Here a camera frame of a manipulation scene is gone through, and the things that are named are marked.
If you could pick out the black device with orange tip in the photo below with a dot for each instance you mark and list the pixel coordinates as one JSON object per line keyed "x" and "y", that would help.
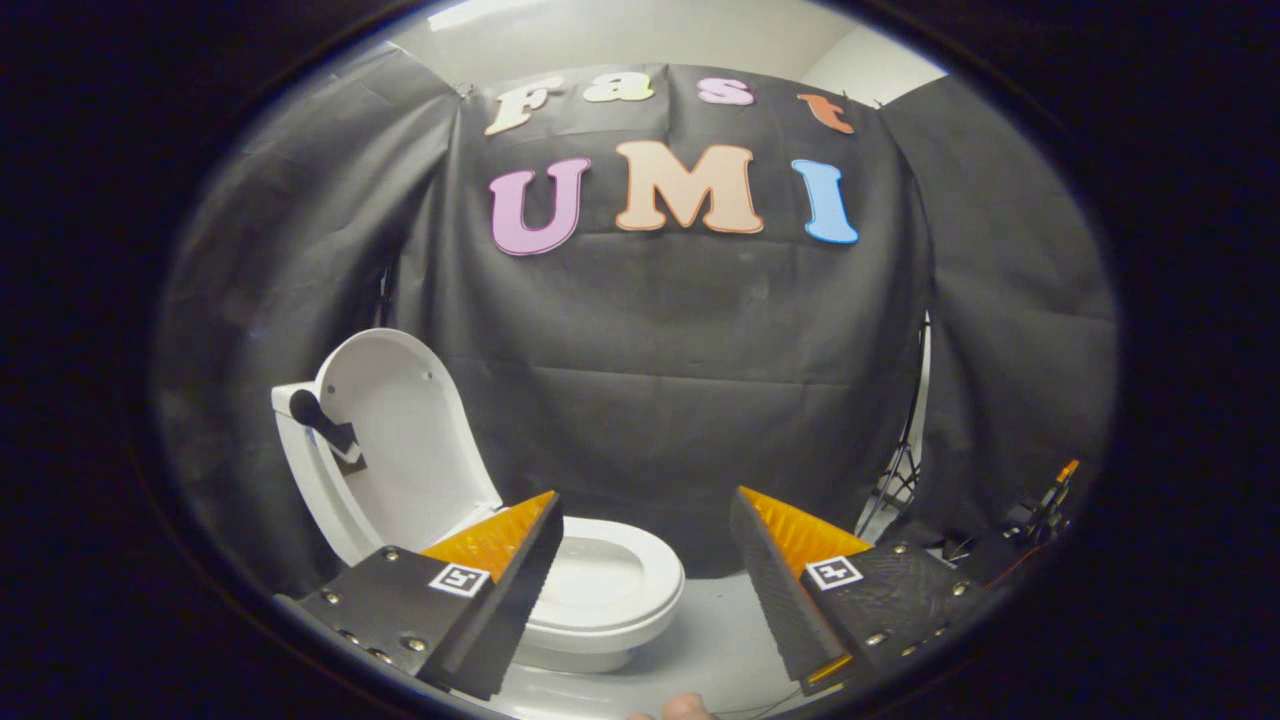
{"x": 1040, "y": 515}

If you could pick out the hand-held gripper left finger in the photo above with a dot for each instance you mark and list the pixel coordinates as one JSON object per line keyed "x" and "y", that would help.
{"x": 520, "y": 590}

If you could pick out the white toilet lid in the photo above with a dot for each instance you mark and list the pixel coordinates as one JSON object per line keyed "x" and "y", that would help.
{"x": 410, "y": 450}

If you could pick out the white toilet seat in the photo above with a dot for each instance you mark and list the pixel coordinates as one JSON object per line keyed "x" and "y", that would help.
{"x": 650, "y": 570}

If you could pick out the black lid pull tab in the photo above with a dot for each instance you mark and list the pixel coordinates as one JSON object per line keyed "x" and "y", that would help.
{"x": 325, "y": 422}

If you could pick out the white toilet bowl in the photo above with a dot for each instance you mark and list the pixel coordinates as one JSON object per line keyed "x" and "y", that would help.
{"x": 590, "y": 656}

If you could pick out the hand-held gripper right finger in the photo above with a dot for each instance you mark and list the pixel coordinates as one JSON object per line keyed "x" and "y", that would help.
{"x": 775, "y": 590}

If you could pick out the black tripod stand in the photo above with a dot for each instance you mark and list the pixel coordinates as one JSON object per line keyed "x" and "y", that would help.
{"x": 900, "y": 460}

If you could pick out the black backdrop cloth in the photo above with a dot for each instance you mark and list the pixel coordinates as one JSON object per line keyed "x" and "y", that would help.
{"x": 650, "y": 350}

